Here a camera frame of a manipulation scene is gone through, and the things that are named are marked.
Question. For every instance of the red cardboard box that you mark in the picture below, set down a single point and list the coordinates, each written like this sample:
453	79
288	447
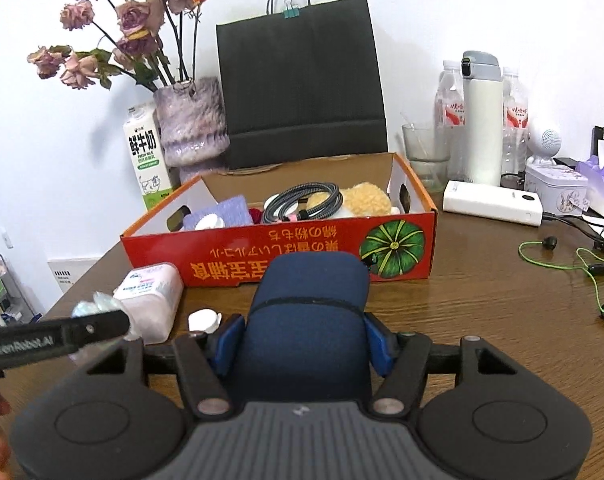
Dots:
399	246

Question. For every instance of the white green milk carton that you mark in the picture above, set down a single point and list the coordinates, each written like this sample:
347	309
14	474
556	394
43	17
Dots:
142	134

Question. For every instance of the clear plastic wipes pack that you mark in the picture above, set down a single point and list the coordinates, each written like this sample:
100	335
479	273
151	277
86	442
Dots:
150	296

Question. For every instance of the white round disc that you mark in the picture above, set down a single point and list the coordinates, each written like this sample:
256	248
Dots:
204	321

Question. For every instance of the iridescent plastic bag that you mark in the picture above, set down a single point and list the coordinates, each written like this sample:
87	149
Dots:
101	303

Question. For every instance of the dried rose bouquet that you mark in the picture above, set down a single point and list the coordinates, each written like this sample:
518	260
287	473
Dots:
145	43

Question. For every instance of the white thermos bottle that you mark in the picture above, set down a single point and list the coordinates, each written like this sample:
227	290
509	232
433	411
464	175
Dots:
483	102

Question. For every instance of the purple woven cloth pouch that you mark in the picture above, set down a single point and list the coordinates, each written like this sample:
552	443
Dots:
234	211

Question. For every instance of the clear water bottle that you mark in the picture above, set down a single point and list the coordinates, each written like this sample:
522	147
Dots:
515	124
450	115

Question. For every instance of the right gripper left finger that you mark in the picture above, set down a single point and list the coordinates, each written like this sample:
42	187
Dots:
130	411

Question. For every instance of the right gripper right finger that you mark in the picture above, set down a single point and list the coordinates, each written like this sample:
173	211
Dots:
472	410

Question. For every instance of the yellow white plush toy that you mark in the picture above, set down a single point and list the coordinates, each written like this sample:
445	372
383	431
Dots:
364	200

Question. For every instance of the right clear water bottle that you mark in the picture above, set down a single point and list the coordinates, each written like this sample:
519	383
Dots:
515	124

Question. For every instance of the left clear water bottle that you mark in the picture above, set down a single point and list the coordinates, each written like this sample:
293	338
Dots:
450	115

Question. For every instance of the purple ceramic vase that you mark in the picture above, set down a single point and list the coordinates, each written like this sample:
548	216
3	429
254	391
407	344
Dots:
193	129

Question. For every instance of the red artificial rose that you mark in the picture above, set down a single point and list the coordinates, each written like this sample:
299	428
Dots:
257	215

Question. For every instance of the white wall panel box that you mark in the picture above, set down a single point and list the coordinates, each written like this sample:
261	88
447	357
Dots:
67	272

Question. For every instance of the white power bank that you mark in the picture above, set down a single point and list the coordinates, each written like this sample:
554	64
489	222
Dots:
491	202

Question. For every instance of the white round cap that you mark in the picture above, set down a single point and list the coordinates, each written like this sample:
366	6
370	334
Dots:
210	222

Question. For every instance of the green binder clip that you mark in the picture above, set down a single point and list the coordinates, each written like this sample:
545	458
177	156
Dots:
292	10

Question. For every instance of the black paper bag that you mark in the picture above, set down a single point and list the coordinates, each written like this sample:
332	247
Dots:
301	88

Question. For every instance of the purple tissue pack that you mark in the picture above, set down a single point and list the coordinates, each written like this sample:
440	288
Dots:
593	171

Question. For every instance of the clear glass cup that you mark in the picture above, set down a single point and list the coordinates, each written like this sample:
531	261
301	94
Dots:
428	151

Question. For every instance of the white floral tin box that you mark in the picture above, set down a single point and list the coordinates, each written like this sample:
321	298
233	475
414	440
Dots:
561	190

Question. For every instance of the navy blue glasses case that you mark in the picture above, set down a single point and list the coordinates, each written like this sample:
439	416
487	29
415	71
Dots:
305	338

